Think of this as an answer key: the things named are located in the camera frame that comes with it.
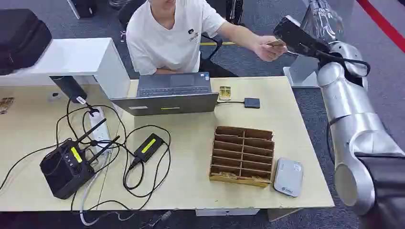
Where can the person's left hand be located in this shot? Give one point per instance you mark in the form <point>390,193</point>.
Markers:
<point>269,53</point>

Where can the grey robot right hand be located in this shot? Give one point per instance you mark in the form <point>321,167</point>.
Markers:
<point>299,36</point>

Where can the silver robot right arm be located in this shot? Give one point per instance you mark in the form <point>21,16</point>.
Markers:
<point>351,104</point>

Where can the black robot shoulder cover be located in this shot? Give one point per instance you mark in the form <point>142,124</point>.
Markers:
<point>384,189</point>

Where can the yellow floor tape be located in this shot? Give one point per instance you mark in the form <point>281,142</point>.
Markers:
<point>221,43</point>

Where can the black stand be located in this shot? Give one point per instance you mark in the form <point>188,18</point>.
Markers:
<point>234,11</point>

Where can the red floor tape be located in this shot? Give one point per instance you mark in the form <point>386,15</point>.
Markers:
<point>384,23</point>

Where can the person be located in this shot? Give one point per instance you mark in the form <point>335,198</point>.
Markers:
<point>164,41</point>

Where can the wooden card box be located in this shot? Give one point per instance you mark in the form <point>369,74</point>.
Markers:
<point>242,156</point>

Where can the grey laptop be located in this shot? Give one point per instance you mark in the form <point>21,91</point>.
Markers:
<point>171,102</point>

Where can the pale grey flat device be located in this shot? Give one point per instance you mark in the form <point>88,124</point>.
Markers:
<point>288,177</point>

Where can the black adapter with yellow label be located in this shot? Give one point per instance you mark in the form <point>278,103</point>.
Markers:
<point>148,147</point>

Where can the white power strip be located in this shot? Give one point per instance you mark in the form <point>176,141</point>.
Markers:
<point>98,128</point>

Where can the black case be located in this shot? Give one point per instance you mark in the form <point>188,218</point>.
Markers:
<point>84,7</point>

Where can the small white socket block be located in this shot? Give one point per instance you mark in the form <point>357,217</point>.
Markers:
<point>55,95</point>

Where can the black router with antennas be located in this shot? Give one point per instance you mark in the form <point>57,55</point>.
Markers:
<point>65,167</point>

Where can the black bag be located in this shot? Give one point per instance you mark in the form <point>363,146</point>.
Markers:
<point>20,39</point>

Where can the patterned gold card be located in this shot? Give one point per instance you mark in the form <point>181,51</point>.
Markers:
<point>5,104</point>

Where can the shiny metal post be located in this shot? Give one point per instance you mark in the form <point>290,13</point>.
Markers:
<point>322,19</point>

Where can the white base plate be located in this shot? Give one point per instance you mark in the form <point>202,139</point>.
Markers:
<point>300,74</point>

